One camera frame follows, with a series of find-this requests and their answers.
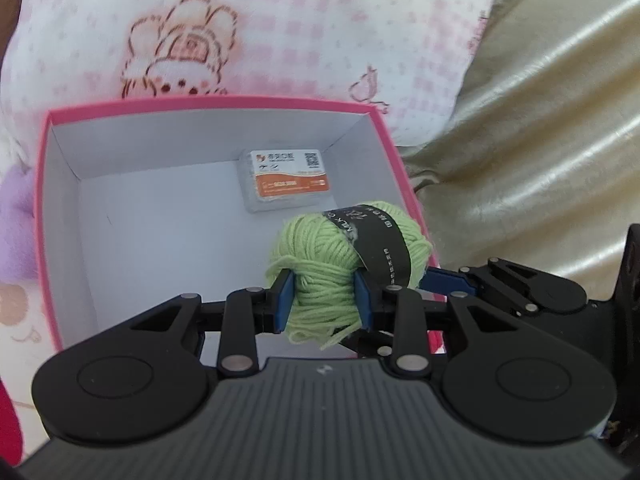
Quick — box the pink checked pillow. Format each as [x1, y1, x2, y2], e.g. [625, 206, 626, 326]
[0, 0, 501, 173]

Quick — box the pink cardboard box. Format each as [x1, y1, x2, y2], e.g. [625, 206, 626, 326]
[34, 95, 446, 356]

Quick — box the bear printed blanket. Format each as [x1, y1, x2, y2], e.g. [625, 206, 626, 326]
[0, 280, 66, 466]

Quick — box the brown pillow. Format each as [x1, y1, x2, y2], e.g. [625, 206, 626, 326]
[0, 0, 28, 56]

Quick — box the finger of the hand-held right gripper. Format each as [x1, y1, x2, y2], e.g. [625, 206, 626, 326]
[342, 330, 397, 361]
[419, 257, 590, 317]

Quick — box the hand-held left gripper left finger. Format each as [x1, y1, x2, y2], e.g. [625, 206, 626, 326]
[117, 269, 293, 377]

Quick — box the green yarn ball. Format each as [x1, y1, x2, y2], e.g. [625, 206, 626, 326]
[263, 201, 435, 351]

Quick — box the orange label floss box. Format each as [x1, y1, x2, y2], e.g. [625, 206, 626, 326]
[239, 149, 332, 213]

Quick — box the purple plush toy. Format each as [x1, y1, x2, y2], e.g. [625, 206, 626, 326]
[0, 164, 41, 281]

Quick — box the beige satin quilt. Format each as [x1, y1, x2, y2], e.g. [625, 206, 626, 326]
[400, 0, 640, 306]

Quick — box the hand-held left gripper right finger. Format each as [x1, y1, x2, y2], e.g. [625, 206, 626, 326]
[352, 270, 536, 376]

